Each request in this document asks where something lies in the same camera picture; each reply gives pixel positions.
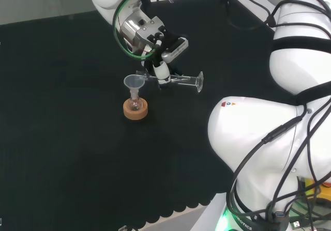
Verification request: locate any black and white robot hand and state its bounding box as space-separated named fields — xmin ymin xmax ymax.
xmin=141 ymin=52 xmax=182 ymax=90

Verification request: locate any clear glass graduated cylinder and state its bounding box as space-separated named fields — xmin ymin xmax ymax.
xmin=136 ymin=70 xmax=205 ymax=94

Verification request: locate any clear glass round-bottom flask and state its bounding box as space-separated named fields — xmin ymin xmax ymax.
xmin=128 ymin=91 xmax=143 ymax=112

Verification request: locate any translucent plastic funnel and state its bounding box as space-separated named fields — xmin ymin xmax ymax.
xmin=123 ymin=74 xmax=148 ymax=98

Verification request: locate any black bench cloth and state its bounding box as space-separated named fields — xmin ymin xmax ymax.
xmin=0 ymin=0 xmax=288 ymax=231

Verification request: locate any yellow stop button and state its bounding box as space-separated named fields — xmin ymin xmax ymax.
xmin=304 ymin=177 xmax=331 ymax=204

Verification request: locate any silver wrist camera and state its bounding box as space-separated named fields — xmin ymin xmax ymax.
xmin=160 ymin=37 xmax=189 ymax=65

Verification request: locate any cork ring stand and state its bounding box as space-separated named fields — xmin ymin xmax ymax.
xmin=123 ymin=98 xmax=149 ymax=121

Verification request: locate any black cable with usb plug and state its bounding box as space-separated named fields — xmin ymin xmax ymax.
xmin=291 ymin=174 xmax=331 ymax=231

